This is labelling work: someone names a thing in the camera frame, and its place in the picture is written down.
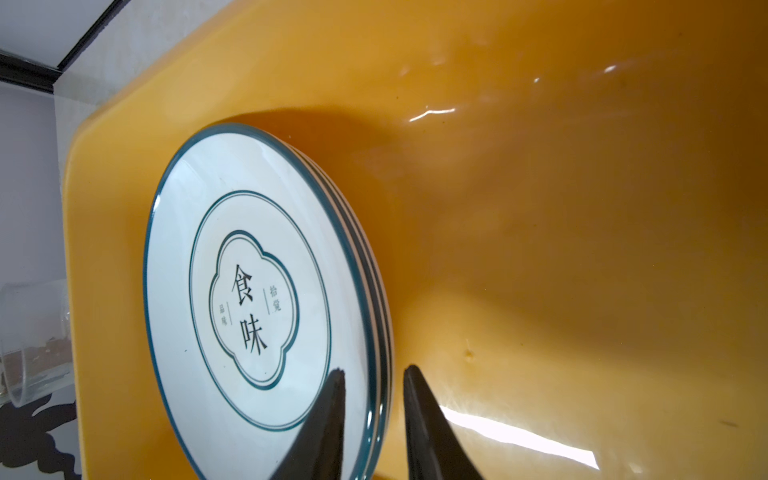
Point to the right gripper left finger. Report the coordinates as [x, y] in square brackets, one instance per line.
[317, 451]

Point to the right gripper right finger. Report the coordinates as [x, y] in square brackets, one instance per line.
[433, 450]

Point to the white plate black flower outline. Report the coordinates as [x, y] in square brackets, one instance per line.
[249, 304]

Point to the white plate green band rim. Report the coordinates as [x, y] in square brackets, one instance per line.
[376, 318]

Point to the yellow plastic bin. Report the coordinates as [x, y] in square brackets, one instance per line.
[567, 201]

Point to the clear cup left of bin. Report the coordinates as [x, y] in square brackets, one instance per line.
[36, 341]

